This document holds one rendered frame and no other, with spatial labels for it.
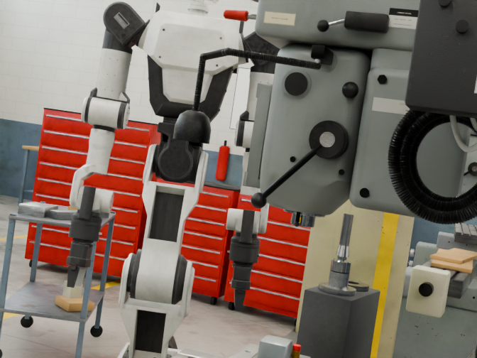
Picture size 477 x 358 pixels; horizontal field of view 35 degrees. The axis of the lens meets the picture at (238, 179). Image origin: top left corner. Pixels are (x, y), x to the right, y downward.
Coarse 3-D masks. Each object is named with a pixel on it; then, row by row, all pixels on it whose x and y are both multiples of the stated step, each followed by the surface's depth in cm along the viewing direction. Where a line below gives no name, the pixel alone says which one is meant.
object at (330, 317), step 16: (320, 288) 182; (336, 288) 180; (352, 288) 183; (368, 288) 191; (304, 304) 181; (320, 304) 179; (336, 304) 177; (352, 304) 176; (368, 304) 187; (304, 320) 181; (320, 320) 179; (336, 320) 177; (352, 320) 178; (368, 320) 189; (304, 336) 181; (320, 336) 179; (336, 336) 177; (352, 336) 180; (368, 336) 192; (304, 352) 181; (320, 352) 179; (336, 352) 177; (352, 352) 182; (368, 352) 194
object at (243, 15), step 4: (224, 12) 167; (228, 12) 167; (232, 12) 167; (236, 12) 167; (240, 12) 166; (244, 12) 166; (248, 12) 167; (224, 16) 168; (228, 16) 167; (232, 16) 167; (236, 16) 167; (240, 16) 166; (244, 16) 166; (248, 16) 166; (252, 16) 166; (236, 20) 168; (240, 20) 167; (244, 20) 166
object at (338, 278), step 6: (330, 270) 183; (336, 270) 181; (342, 270) 181; (348, 270) 181; (330, 276) 182; (336, 276) 181; (342, 276) 181; (348, 276) 182; (330, 282) 182; (336, 282) 181; (342, 282) 181; (348, 282) 183; (342, 288) 181
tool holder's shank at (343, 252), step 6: (348, 216) 181; (342, 222) 182; (348, 222) 181; (342, 228) 182; (348, 228) 181; (342, 234) 182; (348, 234) 182; (342, 240) 182; (348, 240) 182; (342, 246) 182; (348, 246) 182; (336, 252) 183; (342, 252) 182; (348, 252) 182; (342, 258) 182
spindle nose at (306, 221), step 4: (292, 216) 152; (300, 216) 151; (304, 216) 151; (308, 216) 151; (292, 220) 152; (304, 220) 151; (308, 220) 151; (312, 220) 152; (300, 224) 151; (304, 224) 151; (308, 224) 151; (312, 224) 152
